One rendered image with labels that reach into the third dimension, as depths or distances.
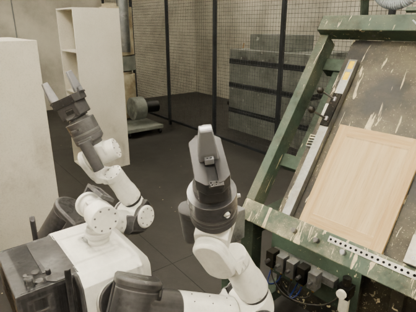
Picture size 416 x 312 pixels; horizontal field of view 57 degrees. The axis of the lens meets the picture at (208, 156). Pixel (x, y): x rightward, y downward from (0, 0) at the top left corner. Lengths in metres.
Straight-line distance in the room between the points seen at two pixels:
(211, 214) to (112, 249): 0.36
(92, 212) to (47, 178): 2.58
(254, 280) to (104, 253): 0.35
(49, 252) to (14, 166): 2.42
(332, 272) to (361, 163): 0.56
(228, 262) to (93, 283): 0.30
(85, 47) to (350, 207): 3.79
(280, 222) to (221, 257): 1.39
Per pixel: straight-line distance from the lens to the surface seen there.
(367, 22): 2.40
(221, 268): 0.76
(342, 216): 2.01
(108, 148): 1.19
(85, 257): 0.93
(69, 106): 1.19
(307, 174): 2.12
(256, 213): 2.19
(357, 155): 2.09
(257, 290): 0.87
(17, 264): 0.97
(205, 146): 0.59
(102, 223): 0.90
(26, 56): 3.24
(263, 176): 2.23
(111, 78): 5.11
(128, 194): 1.29
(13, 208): 3.48
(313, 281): 1.94
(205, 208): 0.64
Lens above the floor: 1.87
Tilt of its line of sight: 19 degrees down
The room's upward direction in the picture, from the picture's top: straight up
